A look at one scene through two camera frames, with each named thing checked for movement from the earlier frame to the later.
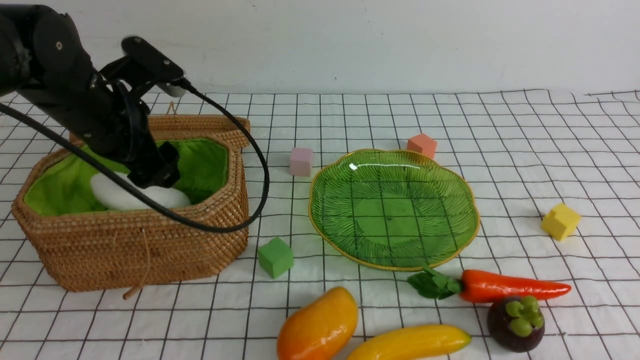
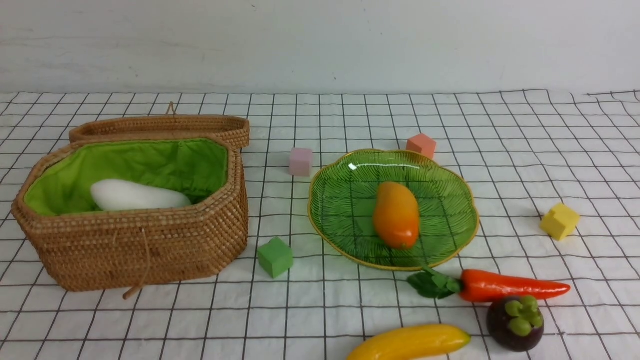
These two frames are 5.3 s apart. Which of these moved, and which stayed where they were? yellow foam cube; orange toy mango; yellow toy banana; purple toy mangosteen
Moved: orange toy mango
Stayed: purple toy mangosteen; yellow foam cube; yellow toy banana
